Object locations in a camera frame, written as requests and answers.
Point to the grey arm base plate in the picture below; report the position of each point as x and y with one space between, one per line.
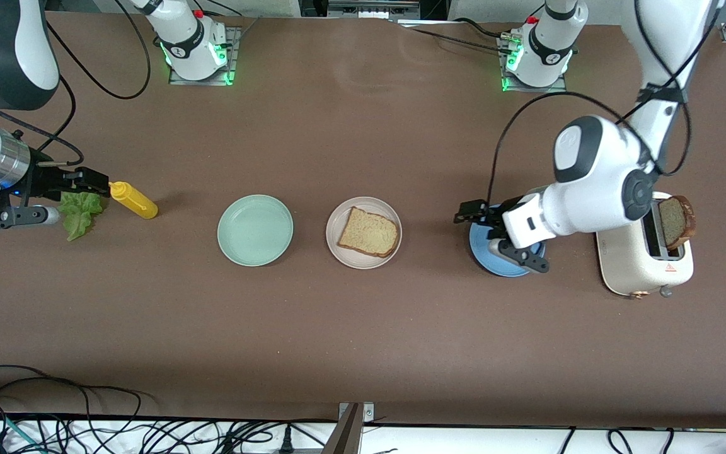
236 44
552 89

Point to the mint green plate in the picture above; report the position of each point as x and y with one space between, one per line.
254 230

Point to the light brown bread slice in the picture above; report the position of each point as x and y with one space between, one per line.
368 232

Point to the black power plug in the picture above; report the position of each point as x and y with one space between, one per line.
287 438

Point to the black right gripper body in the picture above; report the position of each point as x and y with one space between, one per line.
45 179

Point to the green lettuce leaf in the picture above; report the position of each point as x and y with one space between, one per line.
80 213

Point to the grey toaster lever knob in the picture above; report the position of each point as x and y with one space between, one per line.
666 292

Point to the cream white toaster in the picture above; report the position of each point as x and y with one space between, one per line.
628 265

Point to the aluminium camera mount post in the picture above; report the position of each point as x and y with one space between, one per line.
345 435

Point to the dark crust bread slice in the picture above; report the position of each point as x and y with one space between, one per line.
675 222

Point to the yellow squeeze bottle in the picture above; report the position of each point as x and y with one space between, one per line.
136 202

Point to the blue plate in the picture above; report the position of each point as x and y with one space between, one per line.
478 247

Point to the grey metal background equipment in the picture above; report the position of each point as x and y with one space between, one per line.
372 7

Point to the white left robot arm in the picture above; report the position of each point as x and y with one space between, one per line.
596 183

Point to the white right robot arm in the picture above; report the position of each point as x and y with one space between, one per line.
10 63

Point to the beige plate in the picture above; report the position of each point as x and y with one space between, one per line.
363 262

